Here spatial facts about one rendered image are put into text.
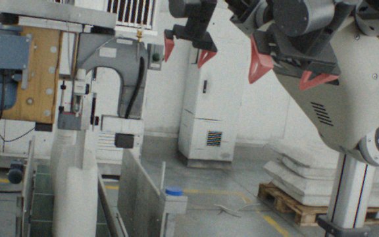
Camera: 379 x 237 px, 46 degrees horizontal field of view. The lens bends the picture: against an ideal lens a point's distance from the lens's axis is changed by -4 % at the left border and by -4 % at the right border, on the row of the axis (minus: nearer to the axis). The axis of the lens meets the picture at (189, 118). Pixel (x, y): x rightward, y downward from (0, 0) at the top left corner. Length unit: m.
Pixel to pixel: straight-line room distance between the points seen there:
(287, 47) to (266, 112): 5.62
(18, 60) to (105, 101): 3.07
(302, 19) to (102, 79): 3.80
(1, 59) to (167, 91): 4.59
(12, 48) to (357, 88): 0.88
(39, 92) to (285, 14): 1.10
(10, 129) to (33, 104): 2.81
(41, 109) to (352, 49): 1.04
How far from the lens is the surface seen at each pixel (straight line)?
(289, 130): 6.50
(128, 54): 1.57
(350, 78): 0.93
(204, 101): 5.29
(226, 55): 5.33
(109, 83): 4.33
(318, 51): 0.69
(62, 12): 1.46
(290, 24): 0.60
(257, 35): 0.70
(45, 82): 1.56
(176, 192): 1.56
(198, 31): 1.20
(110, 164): 4.51
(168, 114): 5.83
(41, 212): 2.57
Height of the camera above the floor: 1.32
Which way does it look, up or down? 8 degrees down
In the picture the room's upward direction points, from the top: 8 degrees clockwise
